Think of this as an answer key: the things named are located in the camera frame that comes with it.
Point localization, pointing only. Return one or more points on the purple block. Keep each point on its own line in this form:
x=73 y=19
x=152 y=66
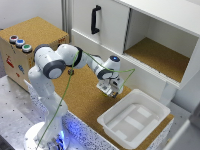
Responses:
x=70 y=71

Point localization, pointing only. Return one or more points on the green button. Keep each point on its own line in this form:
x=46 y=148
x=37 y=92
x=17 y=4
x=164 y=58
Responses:
x=26 y=48

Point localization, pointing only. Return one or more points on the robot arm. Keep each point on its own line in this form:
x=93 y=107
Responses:
x=46 y=83

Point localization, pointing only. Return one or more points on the white plastic box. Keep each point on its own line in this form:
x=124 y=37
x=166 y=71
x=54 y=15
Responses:
x=110 y=123

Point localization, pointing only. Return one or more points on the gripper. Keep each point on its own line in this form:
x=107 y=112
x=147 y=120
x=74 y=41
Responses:
x=107 y=85

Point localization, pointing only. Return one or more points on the red button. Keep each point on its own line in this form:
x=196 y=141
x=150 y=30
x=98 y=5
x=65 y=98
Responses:
x=13 y=39

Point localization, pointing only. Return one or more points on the white sliding door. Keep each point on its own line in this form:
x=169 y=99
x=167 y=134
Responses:
x=113 y=23

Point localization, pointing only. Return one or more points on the blue button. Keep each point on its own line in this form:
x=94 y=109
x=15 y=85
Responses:
x=20 y=42

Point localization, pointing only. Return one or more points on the white cabinet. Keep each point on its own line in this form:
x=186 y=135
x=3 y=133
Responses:
x=173 y=13

